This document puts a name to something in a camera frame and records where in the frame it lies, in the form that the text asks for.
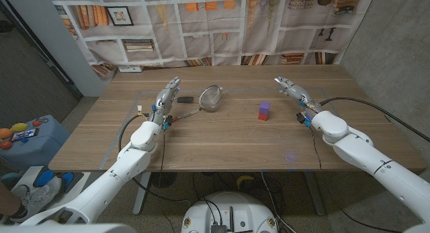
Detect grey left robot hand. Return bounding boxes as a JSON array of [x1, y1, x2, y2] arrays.
[[148, 76, 181, 126]]

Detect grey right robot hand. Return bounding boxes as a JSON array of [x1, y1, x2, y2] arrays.
[[273, 76, 323, 119]]

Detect white power strip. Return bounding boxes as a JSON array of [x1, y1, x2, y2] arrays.
[[118, 65, 144, 73]]

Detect black round fan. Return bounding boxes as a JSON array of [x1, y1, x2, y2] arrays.
[[150, 171, 178, 189]]

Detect printed bookshelf backdrop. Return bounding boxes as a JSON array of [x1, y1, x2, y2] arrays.
[[48, 0, 377, 68]]

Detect white table leg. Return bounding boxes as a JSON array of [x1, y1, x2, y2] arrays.
[[132, 171, 152, 216]]

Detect yellow curved object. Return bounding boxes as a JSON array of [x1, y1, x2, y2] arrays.
[[236, 175, 255, 189]]

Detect grey table leg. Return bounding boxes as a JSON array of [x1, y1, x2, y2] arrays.
[[304, 171, 327, 216]]

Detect white foot pedal blue pads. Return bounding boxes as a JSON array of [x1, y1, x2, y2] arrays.
[[19, 165, 91, 207]]

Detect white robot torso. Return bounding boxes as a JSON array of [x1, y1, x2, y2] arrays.
[[181, 191, 279, 233]]

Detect blue-grey stool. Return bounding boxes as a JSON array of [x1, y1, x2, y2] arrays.
[[0, 114, 71, 170]]

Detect phone with colourful screen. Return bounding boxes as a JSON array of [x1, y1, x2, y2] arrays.
[[11, 128, 40, 142]]

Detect grey sneaker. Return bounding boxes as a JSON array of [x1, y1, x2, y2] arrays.
[[9, 176, 64, 223]]

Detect teal round object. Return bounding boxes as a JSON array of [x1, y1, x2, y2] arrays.
[[0, 172, 21, 189]]

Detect person's bare leg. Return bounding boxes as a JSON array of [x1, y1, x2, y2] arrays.
[[0, 182, 23, 217]]

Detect metal sieve black handle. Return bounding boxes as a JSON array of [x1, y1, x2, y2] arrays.
[[177, 85, 225, 113]]

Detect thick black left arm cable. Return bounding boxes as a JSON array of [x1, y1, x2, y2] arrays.
[[118, 113, 192, 203]]

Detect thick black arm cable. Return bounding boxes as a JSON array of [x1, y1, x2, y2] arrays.
[[318, 97, 430, 143], [118, 113, 192, 203]]

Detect thin black left wrist cable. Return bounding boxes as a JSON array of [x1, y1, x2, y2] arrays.
[[157, 130, 166, 193]]

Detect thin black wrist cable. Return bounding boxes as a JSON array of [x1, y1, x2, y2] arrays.
[[157, 130, 166, 193], [310, 127, 400, 233]]

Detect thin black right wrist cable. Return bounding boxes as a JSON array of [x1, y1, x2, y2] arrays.
[[310, 127, 400, 233]]

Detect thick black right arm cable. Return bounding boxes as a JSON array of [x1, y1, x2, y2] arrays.
[[318, 97, 430, 143]]

